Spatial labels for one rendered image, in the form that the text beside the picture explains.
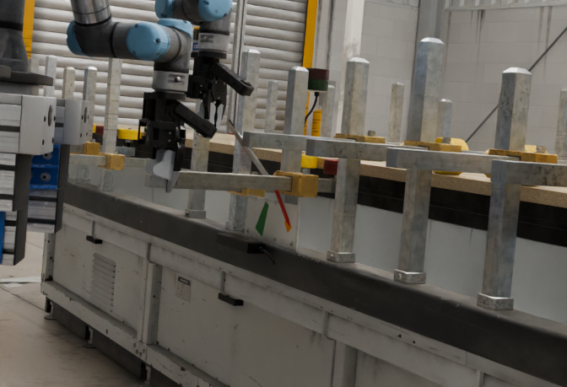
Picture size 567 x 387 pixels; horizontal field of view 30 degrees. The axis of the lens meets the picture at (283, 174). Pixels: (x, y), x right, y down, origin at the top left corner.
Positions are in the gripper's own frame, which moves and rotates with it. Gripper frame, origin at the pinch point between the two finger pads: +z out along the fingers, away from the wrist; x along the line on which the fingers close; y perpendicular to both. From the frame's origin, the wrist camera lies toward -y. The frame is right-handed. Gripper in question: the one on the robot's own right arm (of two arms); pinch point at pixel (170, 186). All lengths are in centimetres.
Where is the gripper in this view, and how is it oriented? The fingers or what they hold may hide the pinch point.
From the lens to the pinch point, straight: 227.9
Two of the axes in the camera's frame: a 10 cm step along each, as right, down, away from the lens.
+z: -0.8, 10.0, 0.5
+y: -8.7, -0.5, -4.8
